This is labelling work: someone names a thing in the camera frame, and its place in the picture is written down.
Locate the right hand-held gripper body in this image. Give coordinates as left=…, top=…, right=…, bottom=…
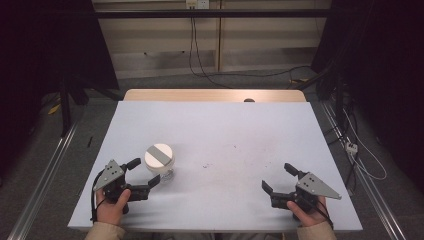
left=269, top=169, right=343, bottom=214

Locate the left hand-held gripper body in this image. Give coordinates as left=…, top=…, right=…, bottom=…
left=92, top=159, right=152, bottom=205

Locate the person's right hand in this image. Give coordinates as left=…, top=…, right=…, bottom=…
left=287, top=194, right=329, bottom=228

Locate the person's left hand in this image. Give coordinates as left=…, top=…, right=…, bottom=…
left=95, top=188, right=132, bottom=227

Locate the white board table cover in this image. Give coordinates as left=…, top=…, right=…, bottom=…
left=67, top=100, right=364, bottom=233

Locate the black metal stand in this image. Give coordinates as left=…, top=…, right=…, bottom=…
left=57, top=75, right=122, bottom=138

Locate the yellow tape piece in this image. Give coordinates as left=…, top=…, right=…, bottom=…
left=47, top=103, right=63, bottom=116

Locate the wooden table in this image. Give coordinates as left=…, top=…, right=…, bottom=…
left=123, top=88, right=308, bottom=103

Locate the dark curtain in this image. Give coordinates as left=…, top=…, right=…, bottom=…
left=310, top=0, right=424, bottom=184
left=0, top=0, right=120, bottom=171

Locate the black horizontal bar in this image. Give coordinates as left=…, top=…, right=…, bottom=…
left=94, top=9, right=331, bottom=19

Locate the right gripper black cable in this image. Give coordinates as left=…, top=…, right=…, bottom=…
left=298, top=196, right=335, bottom=230

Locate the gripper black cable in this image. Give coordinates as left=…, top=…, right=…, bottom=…
left=298, top=196, right=335, bottom=230
left=89, top=169, right=108, bottom=224

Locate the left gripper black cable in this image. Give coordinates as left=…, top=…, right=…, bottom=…
left=89, top=169, right=108, bottom=224

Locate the aluminium floor rail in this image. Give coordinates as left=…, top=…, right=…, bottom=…
left=319, top=101, right=408, bottom=240
left=6, top=122, right=80, bottom=240

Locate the white cable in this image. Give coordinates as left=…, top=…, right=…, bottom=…
left=342, top=109, right=388, bottom=181

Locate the black cable bundle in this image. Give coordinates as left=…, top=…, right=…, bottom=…
left=314, top=71, right=359, bottom=148

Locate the long black floor cable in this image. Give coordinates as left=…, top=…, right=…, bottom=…
left=188, top=16, right=313, bottom=80

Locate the short black hanging cable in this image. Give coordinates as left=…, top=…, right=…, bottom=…
left=193, top=17, right=234, bottom=90

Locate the white wall socket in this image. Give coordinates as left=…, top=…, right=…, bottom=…
left=185, top=0, right=210, bottom=10

